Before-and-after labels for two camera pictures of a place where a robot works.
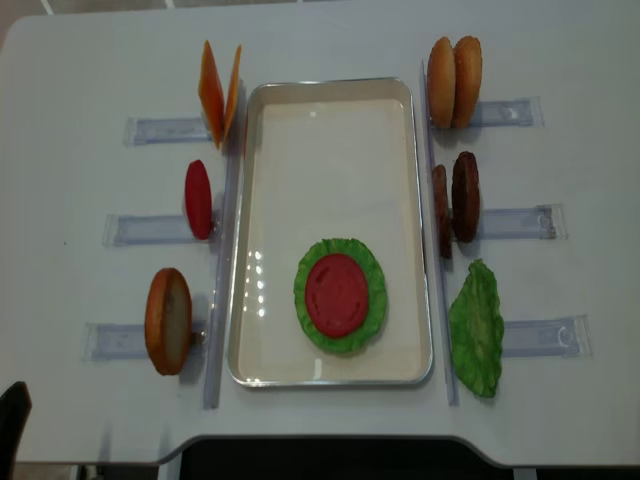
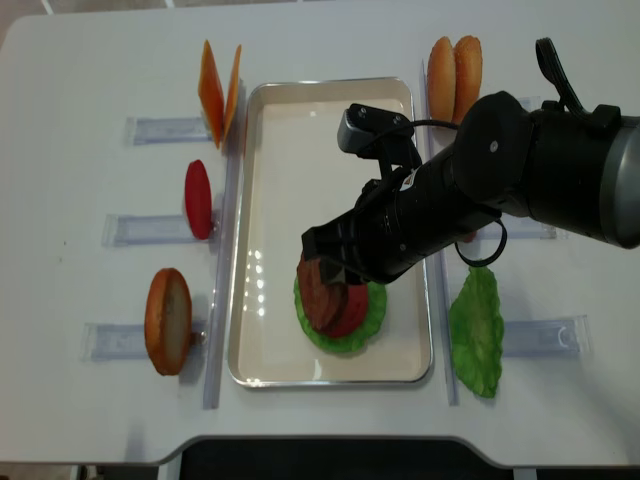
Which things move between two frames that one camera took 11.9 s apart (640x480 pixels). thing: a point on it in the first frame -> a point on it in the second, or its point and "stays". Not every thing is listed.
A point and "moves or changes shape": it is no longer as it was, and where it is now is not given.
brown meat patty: [443, 211] moves or changes shape
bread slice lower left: [168, 321] stays
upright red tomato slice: [198, 195] stays
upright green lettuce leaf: [476, 329] stays
